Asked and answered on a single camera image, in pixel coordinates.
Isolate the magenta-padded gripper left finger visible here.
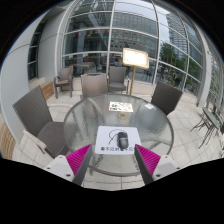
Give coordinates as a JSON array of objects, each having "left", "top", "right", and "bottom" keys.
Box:
[{"left": 45, "top": 143, "right": 94, "bottom": 187}]

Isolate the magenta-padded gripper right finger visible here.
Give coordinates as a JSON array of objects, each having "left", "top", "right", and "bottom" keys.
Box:
[{"left": 134, "top": 143, "right": 182, "bottom": 185}]

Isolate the black computer mouse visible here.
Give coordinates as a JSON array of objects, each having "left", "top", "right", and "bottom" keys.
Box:
[{"left": 116, "top": 131, "right": 130, "bottom": 150}]

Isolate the white mouse pad with drawing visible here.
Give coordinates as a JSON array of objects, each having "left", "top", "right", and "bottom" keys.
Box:
[{"left": 94, "top": 125, "right": 143, "bottom": 156}]

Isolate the colourful printed menu sheet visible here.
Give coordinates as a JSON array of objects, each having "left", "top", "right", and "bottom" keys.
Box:
[{"left": 108, "top": 101, "right": 134, "bottom": 113}]

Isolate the grey wicker armchair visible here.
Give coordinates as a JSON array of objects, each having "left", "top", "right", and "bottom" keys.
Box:
[
  {"left": 53, "top": 65, "right": 74, "bottom": 100},
  {"left": 150, "top": 80, "right": 184, "bottom": 117},
  {"left": 107, "top": 65, "right": 130, "bottom": 95},
  {"left": 80, "top": 73, "right": 109, "bottom": 100},
  {"left": 12, "top": 85, "right": 71, "bottom": 159}
]

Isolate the green metal folding furniture set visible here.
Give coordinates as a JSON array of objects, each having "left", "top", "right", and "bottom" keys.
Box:
[{"left": 190, "top": 105, "right": 224, "bottom": 150}]

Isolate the gold menu display stand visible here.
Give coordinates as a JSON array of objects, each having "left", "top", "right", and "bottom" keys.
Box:
[{"left": 121, "top": 47, "right": 150, "bottom": 96}]

